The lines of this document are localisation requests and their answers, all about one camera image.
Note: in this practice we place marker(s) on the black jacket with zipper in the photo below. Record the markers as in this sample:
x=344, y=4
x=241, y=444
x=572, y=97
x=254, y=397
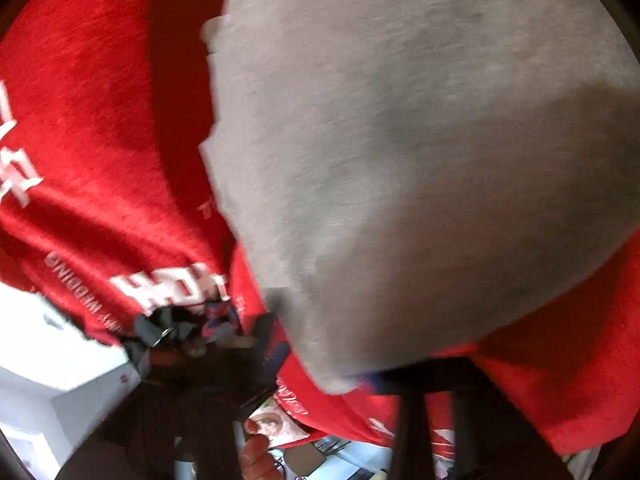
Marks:
x=168, y=326

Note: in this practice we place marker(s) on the red blue plaid garment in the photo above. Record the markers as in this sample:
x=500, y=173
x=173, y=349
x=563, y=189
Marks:
x=263, y=345

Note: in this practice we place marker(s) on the red wedding blanket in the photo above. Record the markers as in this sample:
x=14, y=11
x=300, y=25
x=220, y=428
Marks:
x=107, y=211

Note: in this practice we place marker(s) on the person's left hand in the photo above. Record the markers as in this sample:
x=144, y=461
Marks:
x=256, y=462

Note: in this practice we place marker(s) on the grey garment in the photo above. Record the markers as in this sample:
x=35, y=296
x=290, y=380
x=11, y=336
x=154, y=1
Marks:
x=409, y=175

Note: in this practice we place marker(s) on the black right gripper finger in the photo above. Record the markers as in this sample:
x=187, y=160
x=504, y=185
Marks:
x=492, y=438

